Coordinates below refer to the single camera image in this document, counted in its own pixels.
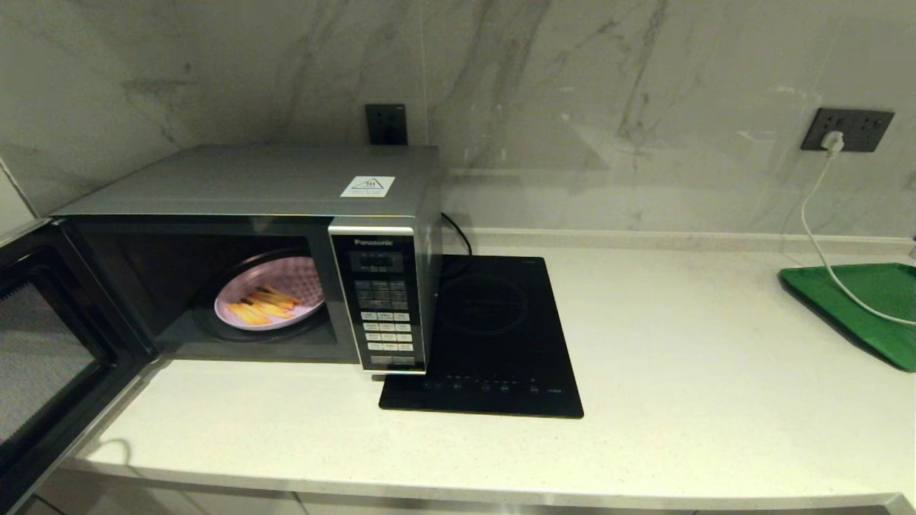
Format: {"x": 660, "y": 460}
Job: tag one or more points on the lilac round plate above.
{"x": 293, "y": 272}

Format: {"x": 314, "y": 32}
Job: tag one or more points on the long orange french fry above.
{"x": 257, "y": 312}

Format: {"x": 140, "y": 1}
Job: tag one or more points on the black glass microwave door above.
{"x": 114, "y": 322}

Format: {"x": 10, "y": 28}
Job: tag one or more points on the silver Panasonic microwave oven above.
{"x": 250, "y": 179}

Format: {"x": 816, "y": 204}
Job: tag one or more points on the black induction cooktop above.
{"x": 501, "y": 315}

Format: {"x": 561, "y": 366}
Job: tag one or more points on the white warning sticker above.
{"x": 368, "y": 187}

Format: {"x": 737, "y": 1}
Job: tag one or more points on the cabinet front panel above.
{"x": 179, "y": 501}
{"x": 358, "y": 506}

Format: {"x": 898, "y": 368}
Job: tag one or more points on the white power plug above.
{"x": 831, "y": 141}

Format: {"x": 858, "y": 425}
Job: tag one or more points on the green plastic tray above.
{"x": 880, "y": 286}

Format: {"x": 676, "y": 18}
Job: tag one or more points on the small black wall socket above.
{"x": 386, "y": 124}

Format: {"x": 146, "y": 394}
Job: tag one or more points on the wide black wall socket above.
{"x": 867, "y": 129}

